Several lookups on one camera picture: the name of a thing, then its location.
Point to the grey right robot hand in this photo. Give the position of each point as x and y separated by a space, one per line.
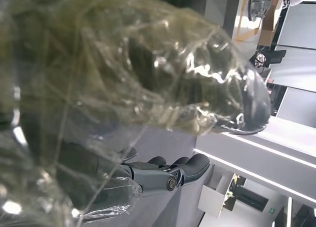
123 72

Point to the brown cardboard box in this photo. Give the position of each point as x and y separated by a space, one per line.
269 26

